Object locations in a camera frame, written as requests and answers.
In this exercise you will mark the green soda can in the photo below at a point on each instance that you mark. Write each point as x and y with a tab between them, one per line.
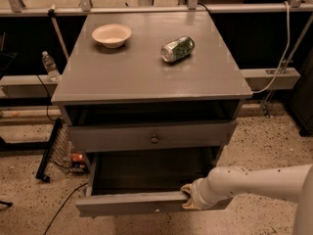
177	49

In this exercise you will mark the wooden stick with tape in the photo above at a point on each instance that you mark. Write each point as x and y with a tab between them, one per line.
52	16

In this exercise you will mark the grey wooden drawer cabinet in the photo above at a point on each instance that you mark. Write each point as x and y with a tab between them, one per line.
132	84

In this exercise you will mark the white paper bowl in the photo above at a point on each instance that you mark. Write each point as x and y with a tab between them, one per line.
112	35

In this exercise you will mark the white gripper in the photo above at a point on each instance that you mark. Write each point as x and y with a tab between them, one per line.
198	192

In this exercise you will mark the grey top drawer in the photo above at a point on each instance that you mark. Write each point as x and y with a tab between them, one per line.
149	136

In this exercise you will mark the clear plastic water bottle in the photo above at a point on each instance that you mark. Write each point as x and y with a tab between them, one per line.
50	67

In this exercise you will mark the grey metal railing frame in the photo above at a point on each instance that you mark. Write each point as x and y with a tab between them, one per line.
156	7

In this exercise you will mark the orange red small can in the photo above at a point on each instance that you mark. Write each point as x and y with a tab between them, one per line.
77	160

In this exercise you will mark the black mesh wire rack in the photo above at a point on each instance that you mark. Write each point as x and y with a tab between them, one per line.
57	153

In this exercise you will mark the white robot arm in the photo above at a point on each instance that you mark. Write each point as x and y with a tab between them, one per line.
292	184

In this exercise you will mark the grey drawer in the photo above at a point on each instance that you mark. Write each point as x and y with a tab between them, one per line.
149	136
146	181

